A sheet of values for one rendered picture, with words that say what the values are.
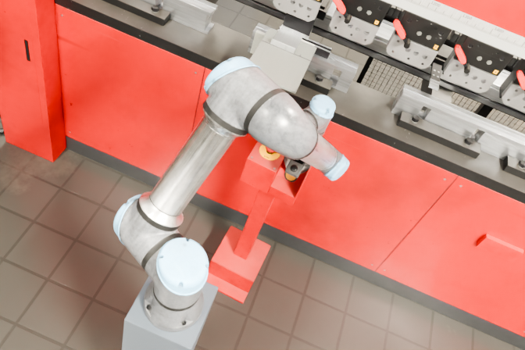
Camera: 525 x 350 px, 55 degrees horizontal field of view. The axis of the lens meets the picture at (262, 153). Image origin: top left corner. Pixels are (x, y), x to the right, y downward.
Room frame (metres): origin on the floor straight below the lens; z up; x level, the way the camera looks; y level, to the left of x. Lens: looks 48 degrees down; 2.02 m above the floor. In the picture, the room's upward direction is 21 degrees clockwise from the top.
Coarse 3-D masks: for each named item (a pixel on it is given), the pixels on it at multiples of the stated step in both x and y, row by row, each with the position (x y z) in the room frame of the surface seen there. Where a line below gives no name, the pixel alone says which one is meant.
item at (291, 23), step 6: (288, 18) 1.50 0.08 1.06; (294, 18) 1.50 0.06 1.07; (288, 24) 1.50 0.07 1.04; (294, 24) 1.50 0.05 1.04; (300, 24) 1.50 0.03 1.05; (306, 24) 1.50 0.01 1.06; (312, 24) 1.49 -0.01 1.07; (288, 30) 1.51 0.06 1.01; (294, 30) 1.51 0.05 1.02; (300, 30) 1.50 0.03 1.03; (306, 30) 1.49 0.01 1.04; (300, 36) 1.50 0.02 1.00; (306, 36) 1.50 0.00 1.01
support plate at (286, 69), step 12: (264, 36) 1.44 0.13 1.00; (264, 48) 1.37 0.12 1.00; (276, 48) 1.39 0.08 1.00; (300, 48) 1.44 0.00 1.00; (312, 48) 1.47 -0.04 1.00; (252, 60) 1.29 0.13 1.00; (264, 60) 1.31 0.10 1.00; (276, 60) 1.33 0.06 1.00; (288, 60) 1.36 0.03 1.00; (300, 60) 1.38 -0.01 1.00; (264, 72) 1.26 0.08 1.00; (276, 72) 1.28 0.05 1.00; (288, 72) 1.30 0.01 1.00; (300, 72) 1.32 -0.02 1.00; (288, 84) 1.24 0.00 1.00
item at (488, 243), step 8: (480, 240) 1.29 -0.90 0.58; (488, 240) 1.27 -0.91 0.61; (496, 240) 1.28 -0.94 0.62; (488, 248) 1.27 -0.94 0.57; (496, 248) 1.27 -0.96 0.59; (504, 248) 1.27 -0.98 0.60; (512, 248) 1.27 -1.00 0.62; (520, 248) 1.28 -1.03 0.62; (504, 256) 1.27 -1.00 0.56; (512, 256) 1.27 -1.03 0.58
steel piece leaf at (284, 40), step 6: (282, 30) 1.50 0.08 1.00; (276, 36) 1.46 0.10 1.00; (282, 36) 1.47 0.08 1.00; (288, 36) 1.48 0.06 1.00; (294, 36) 1.50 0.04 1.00; (270, 42) 1.41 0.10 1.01; (276, 42) 1.41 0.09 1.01; (282, 42) 1.44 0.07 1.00; (288, 42) 1.45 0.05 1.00; (294, 42) 1.46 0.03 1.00; (282, 48) 1.41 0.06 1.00; (288, 48) 1.40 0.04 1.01; (294, 48) 1.40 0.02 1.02
